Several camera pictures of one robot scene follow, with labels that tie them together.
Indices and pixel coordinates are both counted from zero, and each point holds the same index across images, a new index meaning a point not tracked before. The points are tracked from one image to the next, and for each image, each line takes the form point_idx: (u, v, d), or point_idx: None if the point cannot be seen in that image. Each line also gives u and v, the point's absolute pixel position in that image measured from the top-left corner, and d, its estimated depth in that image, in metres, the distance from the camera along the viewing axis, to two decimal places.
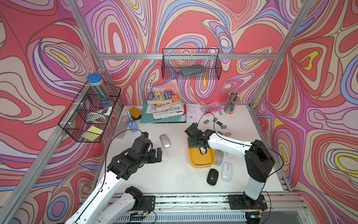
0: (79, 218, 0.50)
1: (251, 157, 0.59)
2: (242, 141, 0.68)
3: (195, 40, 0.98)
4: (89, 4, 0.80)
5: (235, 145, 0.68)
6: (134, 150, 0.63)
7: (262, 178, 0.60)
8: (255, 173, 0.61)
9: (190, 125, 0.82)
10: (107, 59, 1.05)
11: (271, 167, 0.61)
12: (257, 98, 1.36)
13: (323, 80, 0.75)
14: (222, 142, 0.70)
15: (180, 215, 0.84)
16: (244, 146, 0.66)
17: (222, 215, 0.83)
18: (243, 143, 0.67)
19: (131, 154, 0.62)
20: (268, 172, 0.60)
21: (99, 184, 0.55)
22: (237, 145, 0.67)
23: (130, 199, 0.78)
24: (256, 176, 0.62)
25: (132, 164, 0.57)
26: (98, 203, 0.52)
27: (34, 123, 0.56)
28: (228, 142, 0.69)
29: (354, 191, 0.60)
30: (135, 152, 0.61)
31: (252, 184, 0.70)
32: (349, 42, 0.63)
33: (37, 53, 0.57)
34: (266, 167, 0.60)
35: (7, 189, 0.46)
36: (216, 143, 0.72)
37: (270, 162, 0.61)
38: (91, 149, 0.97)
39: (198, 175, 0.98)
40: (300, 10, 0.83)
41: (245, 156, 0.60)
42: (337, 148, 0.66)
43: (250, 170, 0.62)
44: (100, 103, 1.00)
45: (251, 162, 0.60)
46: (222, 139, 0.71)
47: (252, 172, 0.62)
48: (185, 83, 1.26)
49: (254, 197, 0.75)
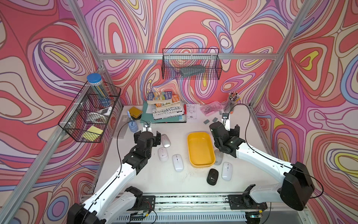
0: (97, 198, 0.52)
1: (293, 182, 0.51)
2: (278, 160, 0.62)
3: (196, 40, 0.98)
4: (89, 4, 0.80)
5: (271, 164, 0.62)
6: (137, 149, 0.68)
7: (297, 205, 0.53)
8: (290, 199, 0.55)
9: (219, 125, 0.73)
10: (107, 59, 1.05)
11: (310, 195, 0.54)
12: (258, 98, 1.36)
13: (323, 80, 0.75)
14: (253, 155, 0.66)
15: (180, 215, 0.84)
16: (283, 166, 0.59)
17: (222, 215, 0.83)
18: (281, 163, 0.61)
19: (138, 154, 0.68)
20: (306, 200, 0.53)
21: (116, 172, 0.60)
22: (274, 164, 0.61)
23: (133, 196, 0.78)
24: (289, 200, 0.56)
25: (142, 159, 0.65)
26: (116, 186, 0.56)
27: (34, 123, 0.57)
28: (262, 158, 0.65)
29: (353, 190, 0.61)
30: (141, 148, 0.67)
31: (268, 195, 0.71)
32: (349, 42, 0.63)
33: (37, 53, 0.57)
34: (305, 194, 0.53)
35: (7, 189, 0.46)
36: (246, 154, 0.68)
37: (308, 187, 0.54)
38: (91, 149, 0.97)
39: (199, 175, 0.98)
40: (300, 10, 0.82)
41: (285, 180, 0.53)
42: (337, 148, 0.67)
43: (283, 195, 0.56)
44: (100, 104, 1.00)
45: (290, 187, 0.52)
46: (253, 153, 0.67)
47: (285, 196, 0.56)
48: (185, 83, 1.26)
49: (258, 201, 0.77)
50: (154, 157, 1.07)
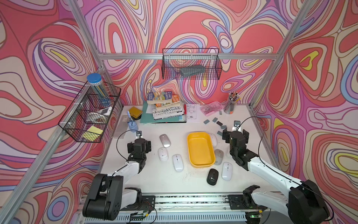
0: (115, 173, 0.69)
1: (298, 196, 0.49)
2: (289, 176, 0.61)
3: (196, 40, 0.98)
4: (89, 4, 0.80)
5: (279, 178, 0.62)
6: (136, 153, 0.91)
7: None
8: (298, 218, 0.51)
9: (241, 137, 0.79)
10: (107, 59, 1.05)
11: (322, 219, 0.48)
12: (258, 98, 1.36)
13: (323, 80, 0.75)
14: (264, 168, 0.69)
15: (180, 215, 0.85)
16: (291, 181, 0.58)
17: (222, 214, 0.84)
18: (290, 178, 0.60)
19: (137, 156, 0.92)
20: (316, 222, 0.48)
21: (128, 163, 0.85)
22: (283, 178, 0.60)
23: (135, 191, 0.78)
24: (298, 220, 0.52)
25: (141, 160, 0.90)
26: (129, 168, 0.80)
27: (34, 122, 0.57)
28: (271, 171, 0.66)
29: (353, 190, 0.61)
30: (139, 151, 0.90)
31: (272, 203, 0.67)
32: (349, 42, 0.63)
33: (37, 53, 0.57)
34: (314, 215, 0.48)
35: (7, 189, 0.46)
36: (257, 167, 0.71)
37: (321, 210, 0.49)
38: (91, 149, 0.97)
39: (199, 175, 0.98)
40: (300, 10, 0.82)
41: (290, 193, 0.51)
42: (337, 148, 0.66)
43: (291, 212, 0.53)
44: (100, 104, 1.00)
45: (295, 201, 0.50)
46: (264, 166, 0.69)
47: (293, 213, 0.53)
48: (185, 83, 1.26)
49: (258, 202, 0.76)
50: (154, 157, 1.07)
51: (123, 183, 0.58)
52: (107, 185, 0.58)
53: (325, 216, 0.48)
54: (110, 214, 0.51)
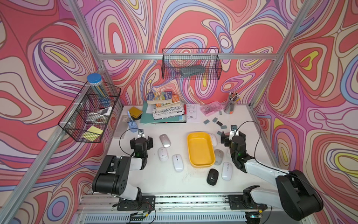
0: None
1: (285, 183, 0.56)
2: (278, 168, 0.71)
3: (195, 40, 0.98)
4: (89, 4, 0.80)
5: (270, 171, 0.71)
6: (137, 152, 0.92)
7: (296, 213, 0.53)
8: (289, 206, 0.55)
9: (242, 141, 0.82)
10: (107, 59, 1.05)
11: (312, 206, 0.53)
12: (258, 98, 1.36)
13: (323, 80, 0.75)
14: (258, 166, 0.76)
15: (180, 215, 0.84)
16: (280, 171, 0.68)
17: (221, 215, 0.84)
18: (278, 169, 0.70)
19: (138, 155, 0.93)
20: (306, 208, 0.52)
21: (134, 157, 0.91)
22: (273, 171, 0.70)
23: (135, 188, 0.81)
24: (290, 208, 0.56)
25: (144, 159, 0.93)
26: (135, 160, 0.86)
27: (34, 122, 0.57)
28: (264, 167, 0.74)
29: (353, 191, 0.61)
30: (141, 150, 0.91)
31: (269, 198, 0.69)
32: (349, 42, 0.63)
33: (37, 53, 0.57)
34: (304, 202, 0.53)
35: (7, 189, 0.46)
36: (252, 166, 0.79)
37: (313, 201, 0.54)
38: (91, 149, 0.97)
39: (199, 175, 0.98)
40: (300, 10, 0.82)
41: (278, 181, 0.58)
42: (337, 148, 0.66)
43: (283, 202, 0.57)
44: (100, 104, 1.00)
45: (283, 189, 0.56)
46: (258, 164, 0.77)
47: (285, 203, 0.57)
48: (185, 83, 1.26)
49: (256, 200, 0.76)
50: (154, 157, 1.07)
51: (130, 164, 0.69)
52: (115, 165, 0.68)
53: (315, 204, 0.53)
54: (117, 188, 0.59)
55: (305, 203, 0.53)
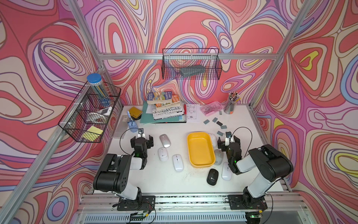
0: None
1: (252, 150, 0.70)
2: None
3: (195, 40, 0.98)
4: (89, 4, 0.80)
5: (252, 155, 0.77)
6: (137, 152, 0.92)
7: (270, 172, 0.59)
8: (265, 171, 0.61)
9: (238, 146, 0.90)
10: (107, 59, 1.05)
11: (283, 164, 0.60)
12: (258, 98, 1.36)
13: (323, 80, 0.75)
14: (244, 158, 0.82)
15: (180, 215, 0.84)
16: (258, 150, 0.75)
17: (222, 215, 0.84)
18: None
19: (138, 155, 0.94)
20: (277, 165, 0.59)
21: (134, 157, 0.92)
22: None
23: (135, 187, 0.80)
24: (266, 173, 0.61)
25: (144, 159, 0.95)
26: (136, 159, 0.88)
27: (34, 123, 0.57)
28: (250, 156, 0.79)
29: (353, 191, 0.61)
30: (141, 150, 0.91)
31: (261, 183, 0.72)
32: (349, 42, 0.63)
33: (37, 53, 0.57)
34: (273, 161, 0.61)
35: (7, 189, 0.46)
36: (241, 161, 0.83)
37: (286, 165, 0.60)
38: (91, 149, 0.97)
39: (199, 175, 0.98)
40: (300, 10, 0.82)
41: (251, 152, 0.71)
42: (337, 148, 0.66)
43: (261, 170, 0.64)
44: (100, 104, 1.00)
45: (255, 156, 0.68)
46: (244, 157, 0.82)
47: (262, 168, 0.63)
48: (185, 83, 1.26)
49: (254, 195, 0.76)
50: (154, 157, 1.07)
51: (130, 164, 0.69)
52: (116, 164, 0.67)
53: (284, 162, 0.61)
54: (119, 186, 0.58)
55: (277, 164, 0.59)
